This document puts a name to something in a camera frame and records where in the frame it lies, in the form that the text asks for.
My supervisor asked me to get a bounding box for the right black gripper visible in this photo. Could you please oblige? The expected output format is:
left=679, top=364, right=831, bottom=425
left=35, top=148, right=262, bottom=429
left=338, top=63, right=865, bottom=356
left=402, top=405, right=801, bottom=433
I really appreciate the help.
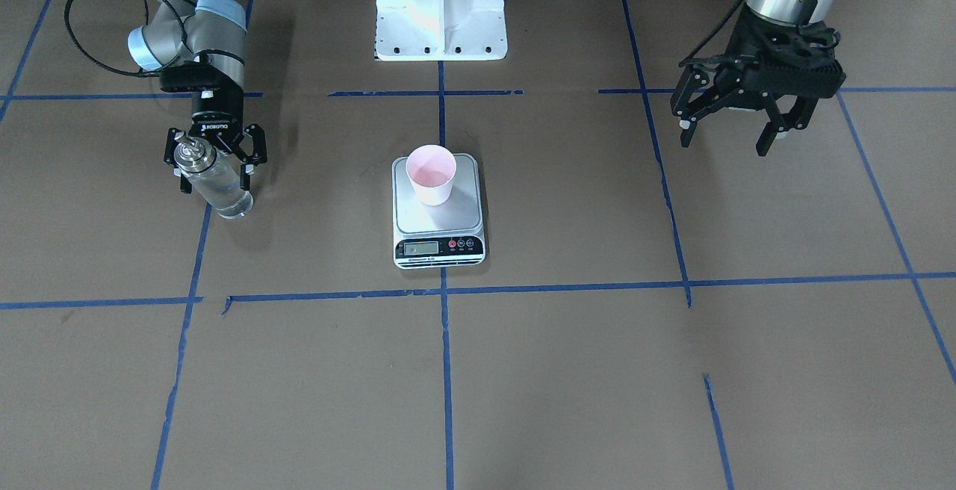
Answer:
left=164, top=86, right=267, bottom=194

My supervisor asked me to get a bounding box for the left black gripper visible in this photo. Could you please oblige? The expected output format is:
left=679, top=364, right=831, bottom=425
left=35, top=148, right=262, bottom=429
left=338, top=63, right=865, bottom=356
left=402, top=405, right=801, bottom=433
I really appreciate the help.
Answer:
left=670, top=9, right=846, bottom=157

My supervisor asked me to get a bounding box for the clear glass sauce bottle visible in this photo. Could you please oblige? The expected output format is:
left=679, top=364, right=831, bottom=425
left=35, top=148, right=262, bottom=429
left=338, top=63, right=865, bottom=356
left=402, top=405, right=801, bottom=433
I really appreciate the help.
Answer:
left=191, top=138, right=254, bottom=219

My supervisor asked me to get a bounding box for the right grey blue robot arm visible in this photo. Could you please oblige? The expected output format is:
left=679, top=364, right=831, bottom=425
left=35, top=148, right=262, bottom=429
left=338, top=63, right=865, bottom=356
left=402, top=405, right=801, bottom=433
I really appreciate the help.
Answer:
left=127, top=0, right=267, bottom=190

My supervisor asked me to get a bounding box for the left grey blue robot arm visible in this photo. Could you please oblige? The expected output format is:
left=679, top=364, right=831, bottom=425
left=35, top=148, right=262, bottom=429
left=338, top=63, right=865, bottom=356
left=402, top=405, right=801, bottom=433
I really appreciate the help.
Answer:
left=670, top=0, right=846, bottom=156

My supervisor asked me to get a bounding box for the white digital kitchen scale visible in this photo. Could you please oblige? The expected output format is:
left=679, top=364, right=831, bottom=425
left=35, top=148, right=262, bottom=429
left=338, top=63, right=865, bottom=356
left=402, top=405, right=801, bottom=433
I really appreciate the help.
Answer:
left=392, top=153, right=487, bottom=270

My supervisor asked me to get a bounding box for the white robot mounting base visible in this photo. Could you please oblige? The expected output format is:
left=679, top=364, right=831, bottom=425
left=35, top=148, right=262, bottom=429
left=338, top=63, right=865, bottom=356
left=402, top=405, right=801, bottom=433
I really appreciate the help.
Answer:
left=373, top=0, right=509, bottom=62

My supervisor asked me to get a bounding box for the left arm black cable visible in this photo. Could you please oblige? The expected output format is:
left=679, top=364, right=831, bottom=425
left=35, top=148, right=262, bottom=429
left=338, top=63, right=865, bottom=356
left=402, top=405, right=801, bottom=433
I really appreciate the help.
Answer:
left=678, top=0, right=751, bottom=69

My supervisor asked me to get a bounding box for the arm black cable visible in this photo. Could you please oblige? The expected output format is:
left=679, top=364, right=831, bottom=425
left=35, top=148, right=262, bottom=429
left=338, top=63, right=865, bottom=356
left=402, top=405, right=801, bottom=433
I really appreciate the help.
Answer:
left=64, top=0, right=191, bottom=76
left=678, top=0, right=751, bottom=69

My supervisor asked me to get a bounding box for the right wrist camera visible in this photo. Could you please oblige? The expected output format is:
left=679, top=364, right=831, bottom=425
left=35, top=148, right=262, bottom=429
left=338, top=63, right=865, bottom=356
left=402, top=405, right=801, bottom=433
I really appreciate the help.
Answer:
left=158, top=61, right=230, bottom=94

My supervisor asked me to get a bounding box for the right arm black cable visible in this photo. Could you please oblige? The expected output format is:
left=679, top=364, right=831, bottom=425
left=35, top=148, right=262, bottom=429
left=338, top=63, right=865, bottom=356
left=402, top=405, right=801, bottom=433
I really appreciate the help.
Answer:
left=64, top=0, right=191, bottom=76

